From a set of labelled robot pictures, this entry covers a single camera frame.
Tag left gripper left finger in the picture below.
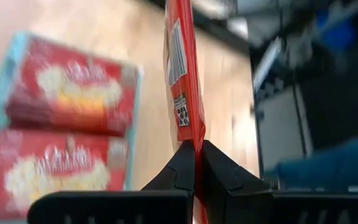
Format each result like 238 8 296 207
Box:
27 140 195 224

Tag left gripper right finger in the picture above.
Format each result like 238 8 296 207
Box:
197 140 358 224

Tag teal plastic basket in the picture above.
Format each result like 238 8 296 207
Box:
0 30 144 224

